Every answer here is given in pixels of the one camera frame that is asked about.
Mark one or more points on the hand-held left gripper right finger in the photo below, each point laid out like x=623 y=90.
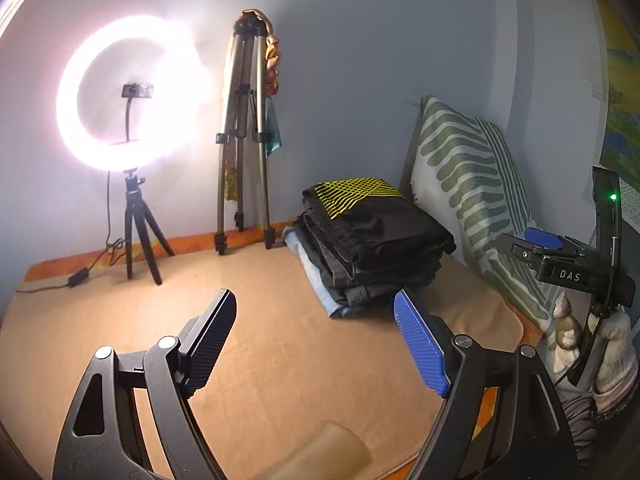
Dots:
x=420 y=345

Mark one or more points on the grey checked folded pants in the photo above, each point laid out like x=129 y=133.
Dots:
x=312 y=240

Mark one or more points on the black gooseneck phone clamp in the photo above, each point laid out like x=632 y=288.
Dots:
x=137 y=91

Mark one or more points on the wall poster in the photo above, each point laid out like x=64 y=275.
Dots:
x=622 y=110

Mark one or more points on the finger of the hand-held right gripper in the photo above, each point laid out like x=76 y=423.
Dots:
x=544 y=238

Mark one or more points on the dark folded pants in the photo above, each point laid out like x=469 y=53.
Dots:
x=360 y=294

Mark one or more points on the beige rounded object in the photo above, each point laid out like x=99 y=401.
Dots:
x=325 y=450

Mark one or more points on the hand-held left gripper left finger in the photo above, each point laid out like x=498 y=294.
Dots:
x=207 y=345

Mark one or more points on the tall metal tripod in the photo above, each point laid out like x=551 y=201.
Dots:
x=260 y=110

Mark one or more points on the green striped white pillow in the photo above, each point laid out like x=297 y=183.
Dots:
x=465 y=170

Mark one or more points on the beige blanket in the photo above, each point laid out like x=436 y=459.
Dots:
x=280 y=310

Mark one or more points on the person's right hand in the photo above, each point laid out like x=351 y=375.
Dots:
x=617 y=350

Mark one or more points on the small black tripod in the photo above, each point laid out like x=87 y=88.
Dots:
x=132 y=220

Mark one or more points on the black pants with yellow pattern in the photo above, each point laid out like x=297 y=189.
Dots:
x=400 y=230

